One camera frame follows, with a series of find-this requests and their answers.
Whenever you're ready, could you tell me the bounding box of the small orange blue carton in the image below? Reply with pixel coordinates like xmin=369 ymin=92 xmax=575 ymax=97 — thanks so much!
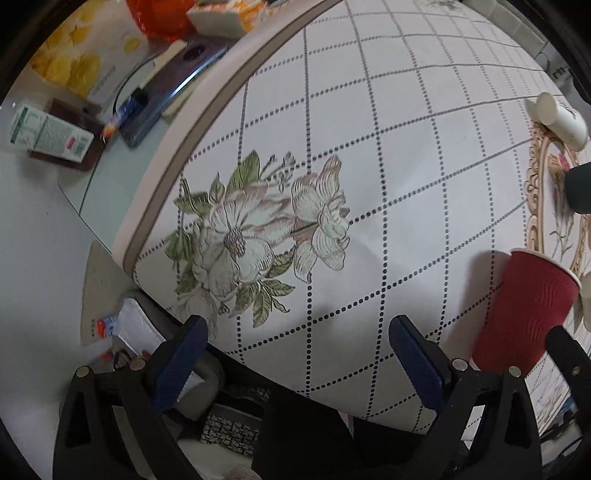
xmin=90 ymin=316 xmax=122 ymax=341

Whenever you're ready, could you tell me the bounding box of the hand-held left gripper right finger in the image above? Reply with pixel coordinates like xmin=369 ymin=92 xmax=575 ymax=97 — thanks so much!
xmin=389 ymin=315 xmax=543 ymax=480

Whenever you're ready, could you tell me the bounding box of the floral checked tablecloth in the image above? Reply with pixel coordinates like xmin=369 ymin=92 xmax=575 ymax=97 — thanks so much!
xmin=113 ymin=0 xmax=591 ymax=435

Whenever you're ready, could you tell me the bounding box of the white paper cup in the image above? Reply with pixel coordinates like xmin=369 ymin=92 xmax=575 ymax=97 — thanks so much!
xmin=536 ymin=92 xmax=589 ymax=152

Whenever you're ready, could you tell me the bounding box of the dark green object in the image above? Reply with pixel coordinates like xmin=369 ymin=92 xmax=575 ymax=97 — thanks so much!
xmin=566 ymin=161 xmax=591 ymax=214

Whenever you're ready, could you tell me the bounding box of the green and white carton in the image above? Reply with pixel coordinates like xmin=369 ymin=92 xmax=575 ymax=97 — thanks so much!
xmin=9 ymin=105 xmax=95 ymax=162

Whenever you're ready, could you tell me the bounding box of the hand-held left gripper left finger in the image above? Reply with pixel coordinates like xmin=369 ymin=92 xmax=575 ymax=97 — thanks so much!
xmin=52 ymin=315 xmax=208 ymax=480

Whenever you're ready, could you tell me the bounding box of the white tissue pack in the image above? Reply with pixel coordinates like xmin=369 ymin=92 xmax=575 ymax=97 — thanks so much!
xmin=187 ymin=0 xmax=269 ymax=38

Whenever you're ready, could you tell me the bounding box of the red ribbed paper cup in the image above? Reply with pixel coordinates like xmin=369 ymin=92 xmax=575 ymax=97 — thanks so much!
xmin=471 ymin=247 xmax=581 ymax=378

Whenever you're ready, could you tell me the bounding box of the black cable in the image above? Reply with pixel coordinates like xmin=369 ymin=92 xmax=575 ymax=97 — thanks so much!
xmin=113 ymin=50 xmax=172 ymax=117

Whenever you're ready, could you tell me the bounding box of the ornate gold floral placemat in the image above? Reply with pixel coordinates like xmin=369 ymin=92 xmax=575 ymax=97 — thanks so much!
xmin=523 ymin=117 xmax=591 ymax=418

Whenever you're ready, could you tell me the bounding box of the blue lighter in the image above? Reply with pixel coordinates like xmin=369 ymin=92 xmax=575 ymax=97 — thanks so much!
xmin=102 ymin=95 xmax=149 ymax=140

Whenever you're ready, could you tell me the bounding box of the dark smartphone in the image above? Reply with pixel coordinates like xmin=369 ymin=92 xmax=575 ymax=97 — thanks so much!
xmin=121 ymin=39 xmax=232 ymax=148

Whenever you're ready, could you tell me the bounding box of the brown notebook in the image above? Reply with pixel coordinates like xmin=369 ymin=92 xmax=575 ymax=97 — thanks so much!
xmin=28 ymin=98 xmax=110 ymax=173

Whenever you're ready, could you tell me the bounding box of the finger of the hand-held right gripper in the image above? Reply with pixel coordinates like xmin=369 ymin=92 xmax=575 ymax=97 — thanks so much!
xmin=546 ymin=325 xmax=591 ymax=418

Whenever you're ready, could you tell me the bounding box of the orange plastic container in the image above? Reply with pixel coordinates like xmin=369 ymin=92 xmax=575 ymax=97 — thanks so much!
xmin=126 ymin=0 xmax=200 ymax=40

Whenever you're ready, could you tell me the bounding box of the yellow flower printed box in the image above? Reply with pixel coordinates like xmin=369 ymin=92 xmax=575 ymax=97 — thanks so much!
xmin=28 ymin=0 xmax=154 ymax=100

